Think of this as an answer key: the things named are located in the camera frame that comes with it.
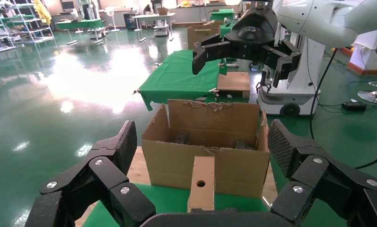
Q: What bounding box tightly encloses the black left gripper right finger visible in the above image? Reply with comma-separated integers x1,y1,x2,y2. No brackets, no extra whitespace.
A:
267,119,377,227

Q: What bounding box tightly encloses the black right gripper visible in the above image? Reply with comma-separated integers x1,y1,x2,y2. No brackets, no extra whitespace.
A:
192,6,302,88

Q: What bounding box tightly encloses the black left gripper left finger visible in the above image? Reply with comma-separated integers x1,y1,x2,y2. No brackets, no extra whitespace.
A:
25,120,156,227

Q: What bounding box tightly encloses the small cardboard box with hole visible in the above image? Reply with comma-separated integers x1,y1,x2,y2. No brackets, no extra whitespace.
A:
187,156,216,212

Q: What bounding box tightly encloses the closed brown cardboard box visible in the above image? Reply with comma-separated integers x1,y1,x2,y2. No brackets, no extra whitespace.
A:
187,24,222,50

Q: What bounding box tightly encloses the large open cardboard carton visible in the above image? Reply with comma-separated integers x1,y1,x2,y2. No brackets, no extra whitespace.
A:
141,99,271,199

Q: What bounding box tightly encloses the brown wooden board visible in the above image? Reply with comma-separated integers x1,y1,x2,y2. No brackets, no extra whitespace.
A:
217,72,251,99

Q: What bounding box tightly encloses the small green covered table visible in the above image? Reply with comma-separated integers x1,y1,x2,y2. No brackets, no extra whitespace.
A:
209,9,236,22

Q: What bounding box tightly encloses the green table cloth with crumbs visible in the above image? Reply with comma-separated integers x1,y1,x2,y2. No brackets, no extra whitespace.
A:
81,183,271,227

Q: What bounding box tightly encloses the white wheeled robot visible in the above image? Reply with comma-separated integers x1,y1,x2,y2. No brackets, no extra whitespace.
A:
255,23,326,117

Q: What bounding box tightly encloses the green cloth on side table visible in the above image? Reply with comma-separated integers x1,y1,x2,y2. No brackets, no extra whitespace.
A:
138,50,228,111

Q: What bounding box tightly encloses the black power adapter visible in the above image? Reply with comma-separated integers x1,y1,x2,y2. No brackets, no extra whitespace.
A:
342,102,368,112

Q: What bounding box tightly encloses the small white cart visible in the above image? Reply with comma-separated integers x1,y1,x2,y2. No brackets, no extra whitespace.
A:
153,20,170,37

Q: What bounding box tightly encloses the white table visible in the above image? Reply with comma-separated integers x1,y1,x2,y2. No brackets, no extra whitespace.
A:
132,12,176,43

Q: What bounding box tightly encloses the black stool chrome base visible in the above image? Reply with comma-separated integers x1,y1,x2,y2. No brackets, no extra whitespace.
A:
357,36,377,105

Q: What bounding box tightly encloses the white standing fan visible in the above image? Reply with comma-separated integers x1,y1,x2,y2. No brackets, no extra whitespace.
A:
105,6,122,33

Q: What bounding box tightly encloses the long green covered table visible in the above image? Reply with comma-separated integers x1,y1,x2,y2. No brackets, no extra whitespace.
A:
55,18,105,44

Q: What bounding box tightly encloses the white shelf rack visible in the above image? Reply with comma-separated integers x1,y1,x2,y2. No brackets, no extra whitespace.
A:
9,0,55,44
0,6,17,56

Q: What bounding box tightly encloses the yellow garment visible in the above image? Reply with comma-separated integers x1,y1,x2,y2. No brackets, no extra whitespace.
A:
34,0,53,26

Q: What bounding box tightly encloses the long black cable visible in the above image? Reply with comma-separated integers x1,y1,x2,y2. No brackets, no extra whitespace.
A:
309,47,377,170

